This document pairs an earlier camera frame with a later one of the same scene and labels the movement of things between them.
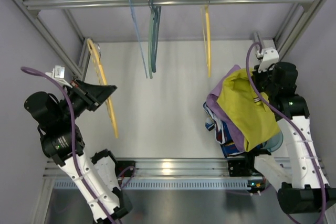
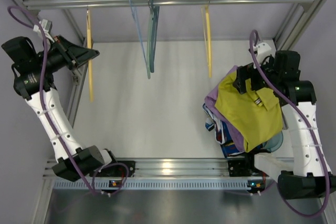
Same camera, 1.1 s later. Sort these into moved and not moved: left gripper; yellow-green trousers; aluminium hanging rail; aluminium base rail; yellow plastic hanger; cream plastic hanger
Moved: cream plastic hanger; left gripper
Not moved: yellow plastic hanger; yellow-green trousers; aluminium base rail; aluminium hanging rail
